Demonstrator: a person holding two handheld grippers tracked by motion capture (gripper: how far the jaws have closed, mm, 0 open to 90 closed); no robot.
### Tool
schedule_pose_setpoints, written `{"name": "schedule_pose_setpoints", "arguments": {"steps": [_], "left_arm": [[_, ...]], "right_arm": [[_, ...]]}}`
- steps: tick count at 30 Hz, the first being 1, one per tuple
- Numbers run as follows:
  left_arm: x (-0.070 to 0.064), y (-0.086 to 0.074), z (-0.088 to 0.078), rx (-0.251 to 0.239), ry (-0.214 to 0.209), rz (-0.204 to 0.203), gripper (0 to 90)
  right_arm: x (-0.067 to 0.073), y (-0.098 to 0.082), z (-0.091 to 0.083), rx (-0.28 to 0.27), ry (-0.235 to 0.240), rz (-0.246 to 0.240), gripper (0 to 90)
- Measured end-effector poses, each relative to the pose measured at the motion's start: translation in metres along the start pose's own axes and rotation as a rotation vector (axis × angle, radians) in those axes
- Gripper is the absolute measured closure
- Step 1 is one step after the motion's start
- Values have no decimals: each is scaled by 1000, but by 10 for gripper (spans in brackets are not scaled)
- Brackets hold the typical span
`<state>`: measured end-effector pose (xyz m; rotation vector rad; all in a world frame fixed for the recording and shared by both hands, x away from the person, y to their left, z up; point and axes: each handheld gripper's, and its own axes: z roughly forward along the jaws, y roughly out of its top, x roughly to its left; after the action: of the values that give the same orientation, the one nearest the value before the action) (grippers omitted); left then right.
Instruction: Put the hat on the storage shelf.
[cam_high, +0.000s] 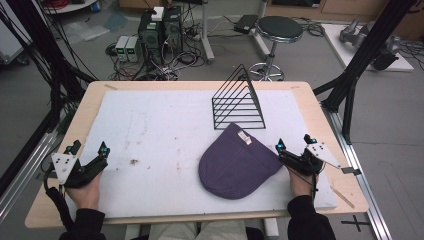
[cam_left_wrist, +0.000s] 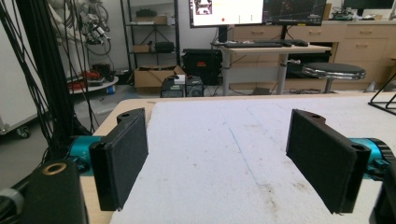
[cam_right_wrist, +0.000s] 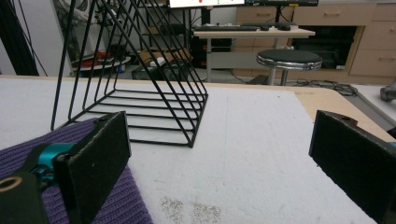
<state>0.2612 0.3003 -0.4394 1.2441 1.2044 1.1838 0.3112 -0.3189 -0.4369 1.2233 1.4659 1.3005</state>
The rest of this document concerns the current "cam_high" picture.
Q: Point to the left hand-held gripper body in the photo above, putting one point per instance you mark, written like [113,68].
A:
[85,171]

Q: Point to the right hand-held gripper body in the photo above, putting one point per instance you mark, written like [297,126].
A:
[305,164]

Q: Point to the purple knit beanie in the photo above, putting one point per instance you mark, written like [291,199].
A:
[236,166]

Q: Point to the person's right hand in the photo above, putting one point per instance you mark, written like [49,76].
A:
[301,185]

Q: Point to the person's left hand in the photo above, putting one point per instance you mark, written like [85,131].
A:
[86,196]

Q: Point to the small black tab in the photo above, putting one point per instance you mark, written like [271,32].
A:
[351,171]

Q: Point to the thin wooden stick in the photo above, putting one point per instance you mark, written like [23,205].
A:
[343,198]

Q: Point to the white foam mat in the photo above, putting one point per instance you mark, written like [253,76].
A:
[156,133]

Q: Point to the white platform board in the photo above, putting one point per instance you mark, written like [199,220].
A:
[336,43]

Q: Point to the grey bench power supply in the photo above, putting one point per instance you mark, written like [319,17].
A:
[133,49]
[121,48]

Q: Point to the black round stool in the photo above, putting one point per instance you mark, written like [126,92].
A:
[278,30]

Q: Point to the person's legs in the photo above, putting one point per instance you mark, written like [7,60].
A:
[200,230]

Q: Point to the black computer tower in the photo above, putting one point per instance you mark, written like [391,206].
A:
[151,38]
[173,30]

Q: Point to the black flat box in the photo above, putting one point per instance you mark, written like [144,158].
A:
[246,23]

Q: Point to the white box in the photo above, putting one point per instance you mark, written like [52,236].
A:
[158,13]

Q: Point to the aluminium rail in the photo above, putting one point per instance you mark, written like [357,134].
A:
[360,173]
[23,173]

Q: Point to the black metal frame stand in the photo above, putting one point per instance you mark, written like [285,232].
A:
[363,56]
[36,43]

